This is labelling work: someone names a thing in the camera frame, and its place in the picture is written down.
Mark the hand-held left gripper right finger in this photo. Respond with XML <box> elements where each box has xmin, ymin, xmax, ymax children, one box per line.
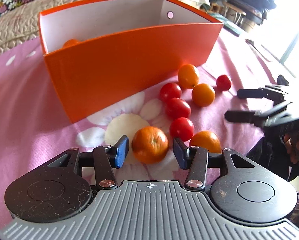
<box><xmin>173</xmin><ymin>137</ymin><xmax>256</xmax><ymax>192</ymax></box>

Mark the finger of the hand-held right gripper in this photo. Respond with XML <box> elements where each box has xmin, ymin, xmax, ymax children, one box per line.
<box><xmin>224</xmin><ymin>102</ymin><xmax>293</xmax><ymax>128</ymax></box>
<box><xmin>237</xmin><ymin>85</ymin><xmax>293</xmax><ymax>103</ymax></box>

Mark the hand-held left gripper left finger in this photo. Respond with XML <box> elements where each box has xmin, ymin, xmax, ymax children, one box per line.
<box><xmin>48</xmin><ymin>135</ymin><xmax>130</xmax><ymax>190</ymax></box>

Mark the large mandarin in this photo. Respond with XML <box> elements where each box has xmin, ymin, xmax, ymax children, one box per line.
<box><xmin>132</xmin><ymin>126</ymin><xmax>169</xmax><ymax>165</ymax></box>

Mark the orange cardboard box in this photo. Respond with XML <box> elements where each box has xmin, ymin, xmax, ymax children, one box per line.
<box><xmin>38</xmin><ymin>0</ymin><xmax>223</xmax><ymax>123</ymax></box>

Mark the person's right hand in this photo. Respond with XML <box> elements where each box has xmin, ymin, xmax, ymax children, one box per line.
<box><xmin>283</xmin><ymin>132</ymin><xmax>299</xmax><ymax>166</ymax></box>

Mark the small cherry tomato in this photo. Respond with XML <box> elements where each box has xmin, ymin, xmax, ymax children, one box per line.
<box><xmin>216</xmin><ymin>74</ymin><xmax>232</xmax><ymax>91</ymax></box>

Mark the oval mandarin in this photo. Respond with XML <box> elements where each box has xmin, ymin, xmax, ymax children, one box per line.
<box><xmin>178</xmin><ymin>64</ymin><xmax>200</xmax><ymax>89</ymax></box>

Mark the round wooden stool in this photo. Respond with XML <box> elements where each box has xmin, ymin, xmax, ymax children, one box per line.
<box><xmin>223</xmin><ymin>0</ymin><xmax>266</xmax><ymax>33</ymax></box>

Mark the pink floral tablecloth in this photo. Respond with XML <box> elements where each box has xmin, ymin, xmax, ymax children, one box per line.
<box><xmin>0</xmin><ymin>27</ymin><xmax>299</xmax><ymax>230</ymax></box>

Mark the beige quilted blanket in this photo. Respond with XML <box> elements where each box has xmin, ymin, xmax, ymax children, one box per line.
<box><xmin>0</xmin><ymin>0</ymin><xmax>165</xmax><ymax>61</ymax></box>

